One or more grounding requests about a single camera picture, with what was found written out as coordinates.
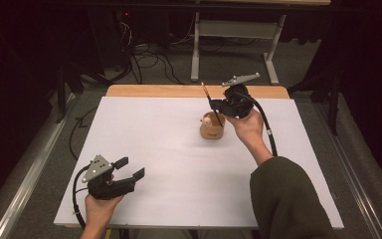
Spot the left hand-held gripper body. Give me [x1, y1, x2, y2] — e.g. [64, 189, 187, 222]
[81, 154, 137, 201]

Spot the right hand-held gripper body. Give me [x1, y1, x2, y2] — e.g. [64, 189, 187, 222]
[221, 72, 261, 120]

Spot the black pen with copper end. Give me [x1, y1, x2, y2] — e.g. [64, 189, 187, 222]
[201, 82, 225, 128]

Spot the round wooden pen holder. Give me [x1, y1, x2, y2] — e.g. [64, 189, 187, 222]
[199, 111, 227, 140]

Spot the person's left hand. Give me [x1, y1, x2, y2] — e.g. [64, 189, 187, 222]
[85, 193, 124, 230]

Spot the person's right hand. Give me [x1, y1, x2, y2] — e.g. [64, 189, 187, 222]
[224, 108, 266, 147]

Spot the white table board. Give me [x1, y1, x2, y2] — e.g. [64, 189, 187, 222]
[53, 96, 345, 231]

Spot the wooden table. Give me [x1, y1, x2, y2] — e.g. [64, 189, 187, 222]
[105, 84, 290, 100]

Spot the black stand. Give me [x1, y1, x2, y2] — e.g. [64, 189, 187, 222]
[53, 62, 85, 124]
[286, 71, 342, 136]

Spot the dark computer case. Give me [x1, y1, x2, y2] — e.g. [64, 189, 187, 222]
[88, 7, 172, 73]

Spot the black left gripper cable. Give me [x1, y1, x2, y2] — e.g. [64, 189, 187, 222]
[72, 164, 93, 231]

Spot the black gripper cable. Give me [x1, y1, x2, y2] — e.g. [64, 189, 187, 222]
[234, 92, 279, 158]
[72, 164, 93, 231]

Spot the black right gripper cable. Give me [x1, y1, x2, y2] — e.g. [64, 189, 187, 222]
[234, 92, 279, 158]

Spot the thin black floor cable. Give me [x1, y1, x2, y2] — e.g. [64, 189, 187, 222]
[68, 105, 99, 161]

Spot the white metal desk frame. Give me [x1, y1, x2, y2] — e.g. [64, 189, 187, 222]
[190, 11, 288, 86]

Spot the metal floor rail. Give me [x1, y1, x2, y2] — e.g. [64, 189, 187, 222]
[313, 102, 382, 239]
[0, 93, 78, 239]

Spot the bundle of floor cables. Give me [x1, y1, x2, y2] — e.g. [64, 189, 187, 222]
[111, 19, 195, 86]

